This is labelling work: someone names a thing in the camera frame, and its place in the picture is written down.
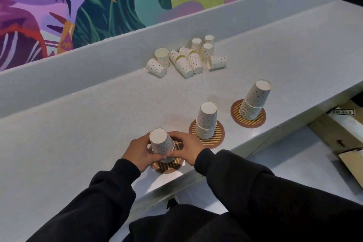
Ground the person's black clothing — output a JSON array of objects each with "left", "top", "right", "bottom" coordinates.
[{"left": 121, "top": 204, "right": 256, "bottom": 242}]

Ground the stack of dotted paper cups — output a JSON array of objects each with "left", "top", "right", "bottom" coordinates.
[
  {"left": 149, "top": 127, "right": 176, "bottom": 164},
  {"left": 239, "top": 79, "right": 272, "bottom": 121},
  {"left": 195, "top": 101, "right": 218, "bottom": 140}
]

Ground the person's left hand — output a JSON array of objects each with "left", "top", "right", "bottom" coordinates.
[{"left": 122, "top": 133, "right": 168, "bottom": 173}]

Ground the person's right forearm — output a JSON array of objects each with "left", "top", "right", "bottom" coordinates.
[{"left": 194, "top": 148, "right": 363, "bottom": 242}]

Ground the flat cardboard piece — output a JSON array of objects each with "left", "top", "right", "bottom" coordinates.
[{"left": 337, "top": 148, "right": 363, "bottom": 189}]

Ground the person's right hand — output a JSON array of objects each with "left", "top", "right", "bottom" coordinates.
[{"left": 166, "top": 131, "right": 207, "bottom": 167}]

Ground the striped round brown coaster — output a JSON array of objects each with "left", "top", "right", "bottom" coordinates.
[
  {"left": 188, "top": 119, "right": 225, "bottom": 149},
  {"left": 150, "top": 140, "right": 185, "bottom": 174},
  {"left": 230, "top": 99, "right": 267, "bottom": 129}
]

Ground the cardboard box with white label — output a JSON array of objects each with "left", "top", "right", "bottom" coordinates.
[{"left": 307, "top": 99, "right": 363, "bottom": 155}]

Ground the person's left forearm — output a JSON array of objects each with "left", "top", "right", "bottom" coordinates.
[{"left": 26, "top": 158, "right": 141, "bottom": 242}]

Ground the loose dotted paper cups group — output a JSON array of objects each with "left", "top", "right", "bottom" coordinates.
[{"left": 146, "top": 34, "right": 227, "bottom": 79}]

